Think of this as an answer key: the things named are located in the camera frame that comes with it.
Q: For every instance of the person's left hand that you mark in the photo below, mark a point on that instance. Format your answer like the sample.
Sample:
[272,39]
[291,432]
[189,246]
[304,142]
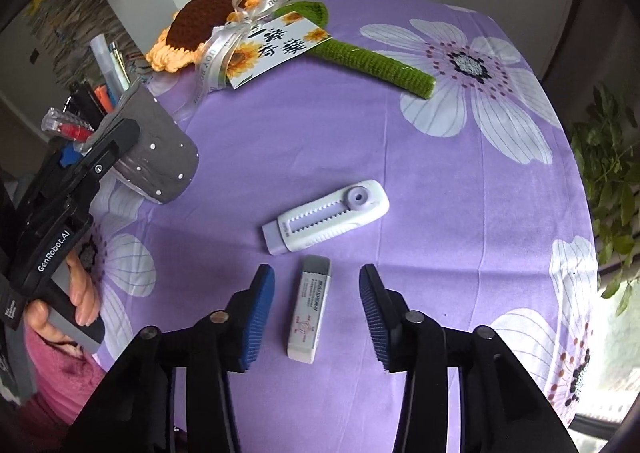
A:
[85,293]

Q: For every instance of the white retractable eraser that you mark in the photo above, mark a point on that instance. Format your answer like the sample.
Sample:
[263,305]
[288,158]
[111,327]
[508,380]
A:
[330,218]

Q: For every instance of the clear red pen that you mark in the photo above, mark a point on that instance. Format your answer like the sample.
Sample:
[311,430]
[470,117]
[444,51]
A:
[70,129]

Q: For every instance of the white satin ribbon bow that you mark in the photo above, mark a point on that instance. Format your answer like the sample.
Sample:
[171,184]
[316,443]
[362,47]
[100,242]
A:
[220,48]

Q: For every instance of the green leafy plant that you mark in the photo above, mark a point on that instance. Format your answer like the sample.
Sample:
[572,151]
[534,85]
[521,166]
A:
[605,168]

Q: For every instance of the tall stack of papers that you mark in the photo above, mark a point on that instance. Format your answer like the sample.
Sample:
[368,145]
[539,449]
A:
[75,18]

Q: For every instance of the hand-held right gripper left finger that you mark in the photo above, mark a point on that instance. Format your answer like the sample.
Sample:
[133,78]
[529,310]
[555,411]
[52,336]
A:
[257,318]

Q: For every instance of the white eraser with grey sleeve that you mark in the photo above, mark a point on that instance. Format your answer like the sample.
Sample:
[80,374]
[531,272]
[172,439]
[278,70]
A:
[310,313]

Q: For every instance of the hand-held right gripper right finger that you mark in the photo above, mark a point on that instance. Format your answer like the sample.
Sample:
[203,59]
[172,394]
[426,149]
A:
[372,318]

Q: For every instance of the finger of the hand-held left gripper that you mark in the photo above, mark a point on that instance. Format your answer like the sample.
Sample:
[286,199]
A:
[117,138]
[67,159]

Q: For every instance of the grey dotted pen holder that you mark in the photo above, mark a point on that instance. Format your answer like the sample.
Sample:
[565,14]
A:
[160,148]

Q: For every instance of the pale green gel pen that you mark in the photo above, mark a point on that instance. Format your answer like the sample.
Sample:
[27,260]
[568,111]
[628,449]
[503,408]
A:
[107,65]

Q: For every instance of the crochet sunflower with green stem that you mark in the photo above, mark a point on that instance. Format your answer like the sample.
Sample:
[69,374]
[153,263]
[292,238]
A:
[200,18]

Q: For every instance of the sunflower printed gift card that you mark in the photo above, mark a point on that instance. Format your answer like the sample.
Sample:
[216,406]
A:
[280,45]

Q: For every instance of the person's left forearm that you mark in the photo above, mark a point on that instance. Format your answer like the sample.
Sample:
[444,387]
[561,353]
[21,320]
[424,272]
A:
[60,378]

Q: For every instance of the orange marker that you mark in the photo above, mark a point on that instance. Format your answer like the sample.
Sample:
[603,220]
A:
[102,98]

